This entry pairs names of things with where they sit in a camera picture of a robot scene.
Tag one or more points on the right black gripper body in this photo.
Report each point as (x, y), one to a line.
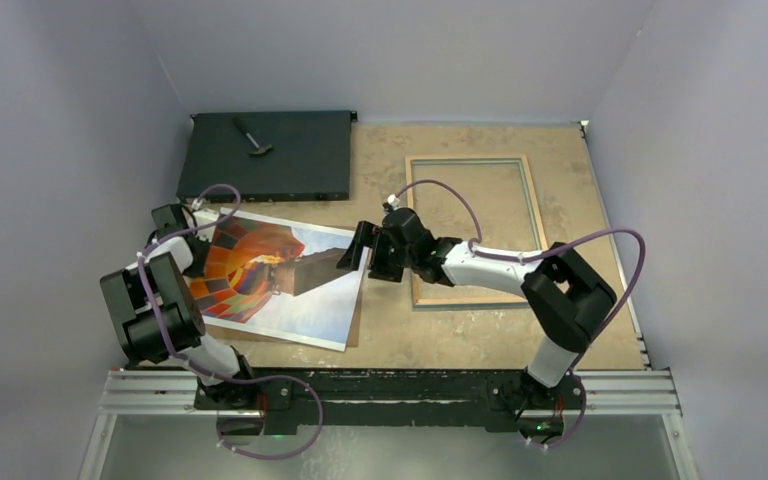
(389, 262)

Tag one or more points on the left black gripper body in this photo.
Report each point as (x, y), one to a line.
(197, 268)

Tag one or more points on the blue wooden picture frame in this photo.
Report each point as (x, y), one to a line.
(494, 199)

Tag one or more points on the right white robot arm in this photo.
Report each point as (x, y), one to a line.
(569, 299)

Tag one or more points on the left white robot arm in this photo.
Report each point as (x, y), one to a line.
(156, 319)

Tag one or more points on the hot air balloon photo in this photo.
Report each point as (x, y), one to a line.
(284, 285)

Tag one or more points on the dark flat box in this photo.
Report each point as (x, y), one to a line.
(310, 160)

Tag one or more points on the small black hammer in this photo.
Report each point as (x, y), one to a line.
(259, 149)

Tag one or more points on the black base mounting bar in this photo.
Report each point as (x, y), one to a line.
(498, 401)

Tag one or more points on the aluminium rail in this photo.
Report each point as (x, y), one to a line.
(172, 392)

